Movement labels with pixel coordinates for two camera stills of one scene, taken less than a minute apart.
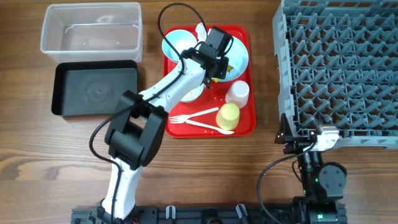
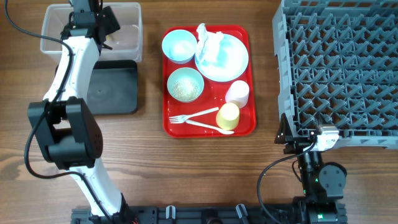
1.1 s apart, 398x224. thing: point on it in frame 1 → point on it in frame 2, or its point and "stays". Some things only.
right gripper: x=285 y=136 stays
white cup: x=238 y=93 stays
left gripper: x=222 y=74 → x=109 y=19
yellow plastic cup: x=227 y=116 stays
